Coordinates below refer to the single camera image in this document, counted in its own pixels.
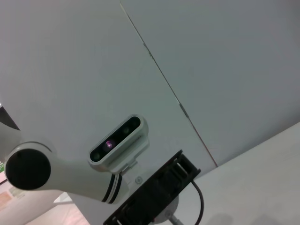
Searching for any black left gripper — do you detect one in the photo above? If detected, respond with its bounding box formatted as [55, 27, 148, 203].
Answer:
[104, 149, 202, 225]

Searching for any silver camera mount bracket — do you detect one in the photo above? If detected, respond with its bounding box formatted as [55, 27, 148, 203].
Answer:
[120, 159, 152, 196]

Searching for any left gripper black cable plug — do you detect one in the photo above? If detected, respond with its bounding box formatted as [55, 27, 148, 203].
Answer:
[170, 179, 204, 225]

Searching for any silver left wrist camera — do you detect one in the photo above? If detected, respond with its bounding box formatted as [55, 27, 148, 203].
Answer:
[88, 114, 150, 174]

